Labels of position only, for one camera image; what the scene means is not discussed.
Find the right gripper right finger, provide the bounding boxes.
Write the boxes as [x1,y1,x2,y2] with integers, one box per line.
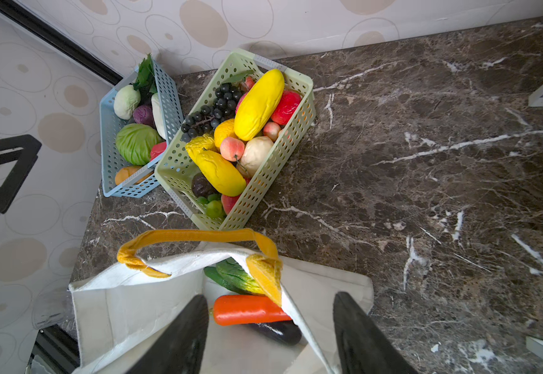
[333,291,417,373]

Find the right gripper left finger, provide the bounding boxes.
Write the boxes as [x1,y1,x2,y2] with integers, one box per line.
[128,295,209,373]

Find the white grocery bag yellow handles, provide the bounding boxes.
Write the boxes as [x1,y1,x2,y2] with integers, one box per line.
[69,229,374,373]

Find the orange-red carrot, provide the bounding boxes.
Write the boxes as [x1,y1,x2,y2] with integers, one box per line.
[213,295,292,327]

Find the dark purple eggplant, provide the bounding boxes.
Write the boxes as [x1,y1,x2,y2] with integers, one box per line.
[246,321,302,346]

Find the orange-green papaya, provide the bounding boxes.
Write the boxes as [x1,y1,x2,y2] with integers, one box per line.
[214,257,267,296]

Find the green cucumber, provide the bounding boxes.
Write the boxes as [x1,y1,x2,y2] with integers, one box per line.
[204,266,249,295]

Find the red-green mango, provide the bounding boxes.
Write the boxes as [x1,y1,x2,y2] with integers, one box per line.
[221,195,240,215]

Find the green plastic basket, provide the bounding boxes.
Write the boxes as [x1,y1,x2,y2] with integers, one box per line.
[155,49,316,231]

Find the lying yellow mango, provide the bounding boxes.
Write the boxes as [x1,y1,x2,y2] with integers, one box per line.
[193,151,246,197]

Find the orange potato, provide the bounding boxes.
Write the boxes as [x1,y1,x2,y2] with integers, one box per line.
[115,165,153,185]

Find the pink peach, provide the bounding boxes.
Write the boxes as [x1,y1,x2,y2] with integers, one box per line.
[219,138,246,162]

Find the green cabbage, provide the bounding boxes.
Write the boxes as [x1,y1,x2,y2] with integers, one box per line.
[116,123,163,166]

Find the beige pear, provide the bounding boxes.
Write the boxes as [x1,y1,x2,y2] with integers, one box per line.
[237,137,274,179]

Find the yellow lemon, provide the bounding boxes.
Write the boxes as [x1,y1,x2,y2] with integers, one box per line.
[214,118,237,149]

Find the blue plastic basket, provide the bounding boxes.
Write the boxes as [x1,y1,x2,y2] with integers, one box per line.
[99,55,183,198]

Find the purple cabbage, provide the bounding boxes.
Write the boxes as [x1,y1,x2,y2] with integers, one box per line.
[133,104,155,128]

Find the white radish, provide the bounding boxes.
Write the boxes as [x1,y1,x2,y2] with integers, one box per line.
[113,85,141,120]

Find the black grape bunch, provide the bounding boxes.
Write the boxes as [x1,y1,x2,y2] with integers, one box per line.
[180,83,245,143]

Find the tall yellow mango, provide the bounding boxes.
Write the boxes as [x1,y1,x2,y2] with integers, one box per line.
[234,70,285,141]

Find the green leafy vegetable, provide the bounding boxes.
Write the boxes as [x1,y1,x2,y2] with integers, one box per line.
[133,54,158,101]

